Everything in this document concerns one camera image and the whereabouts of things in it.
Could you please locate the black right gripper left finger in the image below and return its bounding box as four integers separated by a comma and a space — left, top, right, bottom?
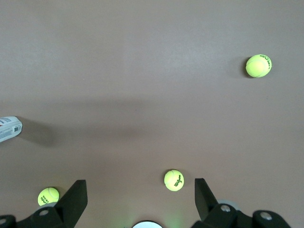
0, 179, 88, 228

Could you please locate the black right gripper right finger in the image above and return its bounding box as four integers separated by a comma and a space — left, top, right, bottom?
193, 177, 292, 228

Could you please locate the white blue Wilson tennis can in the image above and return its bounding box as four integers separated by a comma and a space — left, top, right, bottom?
0, 115, 23, 143

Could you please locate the yellow Head tennis ball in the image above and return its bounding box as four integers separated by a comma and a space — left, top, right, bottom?
38, 187, 60, 207

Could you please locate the yellow Wilson tennis ball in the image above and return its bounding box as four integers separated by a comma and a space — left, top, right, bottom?
163, 169, 185, 191

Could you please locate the brown table cloth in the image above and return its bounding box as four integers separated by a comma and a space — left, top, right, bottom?
0, 0, 304, 228

